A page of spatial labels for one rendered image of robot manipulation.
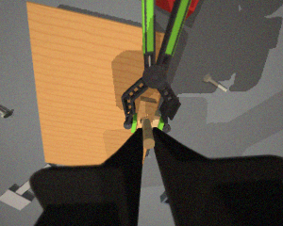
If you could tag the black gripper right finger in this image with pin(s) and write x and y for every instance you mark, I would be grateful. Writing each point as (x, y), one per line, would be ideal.
(187, 175)

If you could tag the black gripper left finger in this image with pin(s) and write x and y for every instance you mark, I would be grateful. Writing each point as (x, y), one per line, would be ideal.
(118, 180)

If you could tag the tan wooden dowel pin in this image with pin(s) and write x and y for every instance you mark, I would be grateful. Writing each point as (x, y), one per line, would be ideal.
(148, 139)

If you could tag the light wooden board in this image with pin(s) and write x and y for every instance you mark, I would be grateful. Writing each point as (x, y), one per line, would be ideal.
(82, 64)

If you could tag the red shallow tray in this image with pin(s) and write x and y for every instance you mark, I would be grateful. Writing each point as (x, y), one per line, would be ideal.
(168, 5)

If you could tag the black and green spring clamp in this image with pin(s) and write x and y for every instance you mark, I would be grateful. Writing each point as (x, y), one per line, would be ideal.
(155, 76)

